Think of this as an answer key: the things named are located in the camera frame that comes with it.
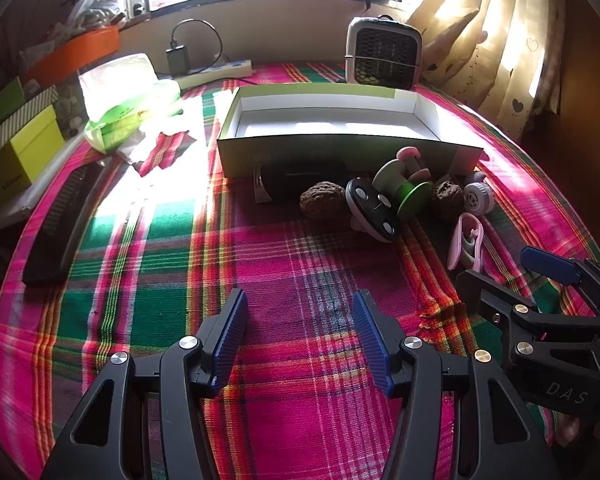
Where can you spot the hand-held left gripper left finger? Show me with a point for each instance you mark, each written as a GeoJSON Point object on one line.
{"type": "Point", "coordinates": [230, 340]}

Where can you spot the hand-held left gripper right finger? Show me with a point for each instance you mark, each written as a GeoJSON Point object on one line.
{"type": "Point", "coordinates": [367, 340]}

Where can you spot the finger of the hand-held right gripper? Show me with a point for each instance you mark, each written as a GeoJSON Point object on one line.
{"type": "Point", "coordinates": [485, 300]}
{"type": "Point", "coordinates": [550, 266]}

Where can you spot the pink white clip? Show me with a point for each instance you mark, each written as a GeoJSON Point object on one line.
{"type": "Point", "coordinates": [462, 245]}

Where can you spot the round white ridged gadget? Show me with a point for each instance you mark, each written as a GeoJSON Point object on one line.
{"type": "Point", "coordinates": [477, 200]}

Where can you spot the brown walnut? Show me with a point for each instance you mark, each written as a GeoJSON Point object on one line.
{"type": "Point", "coordinates": [322, 200]}
{"type": "Point", "coordinates": [447, 200]}

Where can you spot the black cylindrical speaker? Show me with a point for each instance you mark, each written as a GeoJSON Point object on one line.
{"type": "Point", "coordinates": [285, 180]}

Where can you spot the green white cardboard box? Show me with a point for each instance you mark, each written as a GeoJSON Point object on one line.
{"type": "Point", "coordinates": [330, 152]}

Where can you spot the plaid tablecloth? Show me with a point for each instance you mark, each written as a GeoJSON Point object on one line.
{"type": "Point", "coordinates": [305, 270]}

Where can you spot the long black comb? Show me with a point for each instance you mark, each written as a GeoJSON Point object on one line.
{"type": "Point", "coordinates": [55, 230]}

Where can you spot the cream heart-print curtain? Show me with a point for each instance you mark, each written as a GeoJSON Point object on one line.
{"type": "Point", "coordinates": [505, 35]}

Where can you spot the green tissue packet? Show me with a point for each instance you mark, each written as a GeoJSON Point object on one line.
{"type": "Point", "coordinates": [125, 115]}

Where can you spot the small white space heater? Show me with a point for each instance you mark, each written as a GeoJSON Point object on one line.
{"type": "Point", "coordinates": [382, 50]}

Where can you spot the white power strip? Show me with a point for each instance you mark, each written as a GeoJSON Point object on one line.
{"type": "Point", "coordinates": [230, 67]}

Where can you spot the yellow-green box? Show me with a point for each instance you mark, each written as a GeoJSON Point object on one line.
{"type": "Point", "coordinates": [30, 152]}

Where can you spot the black charger adapter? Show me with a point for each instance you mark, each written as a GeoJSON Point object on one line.
{"type": "Point", "coordinates": [177, 60]}

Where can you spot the striped box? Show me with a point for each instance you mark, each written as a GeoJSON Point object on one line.
{"type": "Point", "coordinates": [25, 115]}

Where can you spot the orange tray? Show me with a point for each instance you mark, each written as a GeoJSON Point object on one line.
{"type": "Point", "coordinates": [70, 52]}

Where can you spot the clear plastic bag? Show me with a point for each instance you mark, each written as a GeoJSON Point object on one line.
{"type": "Point", "coordinates": [97, 7]}

